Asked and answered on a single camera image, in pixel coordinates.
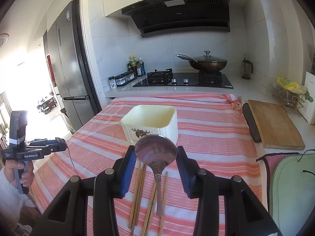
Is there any large steel spoon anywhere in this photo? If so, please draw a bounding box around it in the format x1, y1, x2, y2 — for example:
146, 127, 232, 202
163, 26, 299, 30
134, 134, 177, 217

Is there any person's left hand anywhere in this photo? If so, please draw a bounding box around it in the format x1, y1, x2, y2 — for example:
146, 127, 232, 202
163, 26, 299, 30
4, 160, 35, 188

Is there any pink striped tablecloth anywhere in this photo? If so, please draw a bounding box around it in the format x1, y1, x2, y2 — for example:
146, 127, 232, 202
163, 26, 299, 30
31, 93, 262, 235

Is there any cream plastic utensil holder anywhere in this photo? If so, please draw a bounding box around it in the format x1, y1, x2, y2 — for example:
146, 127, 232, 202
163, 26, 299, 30
121, 105, 178, 146

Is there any black knife sharpener stone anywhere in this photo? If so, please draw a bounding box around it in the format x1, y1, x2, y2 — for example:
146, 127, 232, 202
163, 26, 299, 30
242, 103, 262, 143

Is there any pink cutting board black rim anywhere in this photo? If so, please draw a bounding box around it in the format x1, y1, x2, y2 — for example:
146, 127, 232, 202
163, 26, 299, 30
256, 152, 300, 212

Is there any green plastic cutting board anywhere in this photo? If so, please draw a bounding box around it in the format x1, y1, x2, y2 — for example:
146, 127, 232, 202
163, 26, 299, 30
269, 154, 314, 235

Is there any wooden cutting board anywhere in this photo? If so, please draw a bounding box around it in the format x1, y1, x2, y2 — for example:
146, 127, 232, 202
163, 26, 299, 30
248, 100, 305, 150

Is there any white spice shaker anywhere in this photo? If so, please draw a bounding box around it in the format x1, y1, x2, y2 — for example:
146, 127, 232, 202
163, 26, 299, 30
108, 76, 117, 89

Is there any black gas stove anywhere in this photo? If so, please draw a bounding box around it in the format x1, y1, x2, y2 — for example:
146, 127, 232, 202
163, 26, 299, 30
134, 69, 233, 89

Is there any stainless steel refrigerator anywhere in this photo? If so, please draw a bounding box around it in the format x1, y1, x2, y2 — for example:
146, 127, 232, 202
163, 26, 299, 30
47, 2, 95, 131

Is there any dark soy sauce bottle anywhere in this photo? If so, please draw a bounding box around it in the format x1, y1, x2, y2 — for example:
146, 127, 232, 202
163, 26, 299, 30
137, 58, 146, 76

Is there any green cap sauce bottle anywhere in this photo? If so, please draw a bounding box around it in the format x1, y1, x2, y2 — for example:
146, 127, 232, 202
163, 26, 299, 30
128, 55, 137, 77

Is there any wok with glass lid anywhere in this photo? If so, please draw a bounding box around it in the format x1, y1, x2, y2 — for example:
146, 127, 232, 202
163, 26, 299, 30
176, 51, 227, 74

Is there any dark glass bottle jug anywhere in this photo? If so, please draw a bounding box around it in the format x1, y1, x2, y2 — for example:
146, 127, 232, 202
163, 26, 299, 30
241, 58, 253, 79

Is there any white box on counter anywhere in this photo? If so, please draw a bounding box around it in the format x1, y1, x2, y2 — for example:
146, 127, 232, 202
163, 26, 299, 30
300, 72, 315, 125

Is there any black range hood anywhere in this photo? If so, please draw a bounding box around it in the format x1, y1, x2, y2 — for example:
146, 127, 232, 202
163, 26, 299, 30
121, 0, 230, 38

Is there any wire basket with yellow bag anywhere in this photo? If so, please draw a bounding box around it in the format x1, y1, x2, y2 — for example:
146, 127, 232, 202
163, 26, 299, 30
273, 77, 307, 113

